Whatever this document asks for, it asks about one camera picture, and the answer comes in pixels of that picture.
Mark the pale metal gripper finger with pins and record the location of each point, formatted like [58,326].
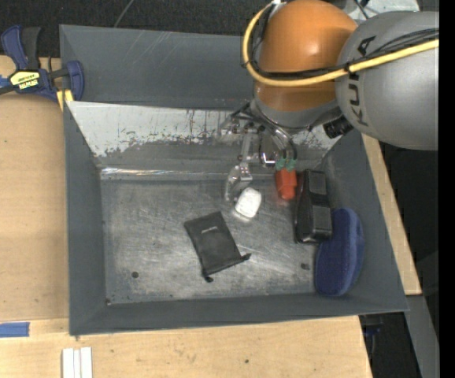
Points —
[245,172]
[230,187]

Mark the white rounded block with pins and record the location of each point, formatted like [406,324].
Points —
[248,203]

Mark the orange plastic piece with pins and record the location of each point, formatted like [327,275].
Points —
[286,183]

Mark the black cloth pouch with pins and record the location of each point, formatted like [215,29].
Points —
[211,242]

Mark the grey metal bin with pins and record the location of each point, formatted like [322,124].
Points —
[152,227]

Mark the blue oval sponge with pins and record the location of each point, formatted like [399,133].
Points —
[339,254]

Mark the pale wood flat board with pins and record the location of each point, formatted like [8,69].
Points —
[27,211]

